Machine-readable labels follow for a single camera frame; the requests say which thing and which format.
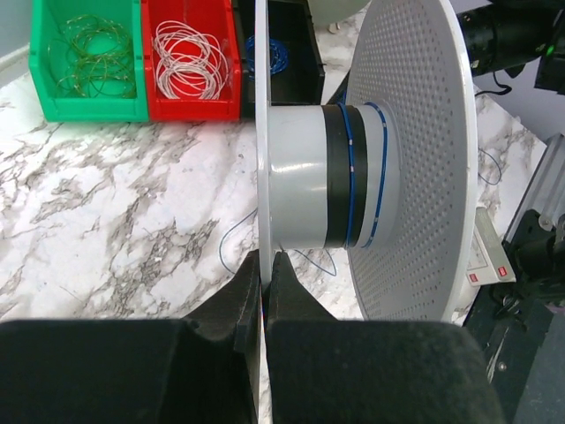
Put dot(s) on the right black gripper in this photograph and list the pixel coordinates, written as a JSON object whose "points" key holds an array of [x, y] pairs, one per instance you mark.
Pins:
{"points": [[504, 36]]}

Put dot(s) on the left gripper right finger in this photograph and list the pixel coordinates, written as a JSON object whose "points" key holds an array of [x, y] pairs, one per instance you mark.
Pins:
{"points": [[323, 370]]}

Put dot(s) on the green plastic bin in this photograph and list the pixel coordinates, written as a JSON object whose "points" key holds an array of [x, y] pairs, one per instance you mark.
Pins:
{"points": [[86, 61]]}

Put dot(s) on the black plastic bin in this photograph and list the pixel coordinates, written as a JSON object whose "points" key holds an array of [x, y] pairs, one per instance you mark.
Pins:
{"points": [[297, 73]]}

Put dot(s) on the red plastic bin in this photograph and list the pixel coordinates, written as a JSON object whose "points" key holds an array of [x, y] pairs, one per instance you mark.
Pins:
{"points": [[191, 58]]}

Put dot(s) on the small grey staples box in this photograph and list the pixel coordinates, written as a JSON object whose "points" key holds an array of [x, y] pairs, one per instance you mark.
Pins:
{"points": [[488, 262]]}

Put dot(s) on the grey plastic cable spool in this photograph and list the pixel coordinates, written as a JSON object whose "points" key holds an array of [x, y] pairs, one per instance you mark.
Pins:
{"points": [[373, 199]]}

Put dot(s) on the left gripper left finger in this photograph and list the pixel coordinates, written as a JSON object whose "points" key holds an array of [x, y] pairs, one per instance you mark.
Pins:
{"points": [[201, 368]]}

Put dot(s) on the black mounting base bar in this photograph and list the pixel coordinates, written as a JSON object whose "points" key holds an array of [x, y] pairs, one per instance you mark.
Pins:
{"points": [[520, 325]]}

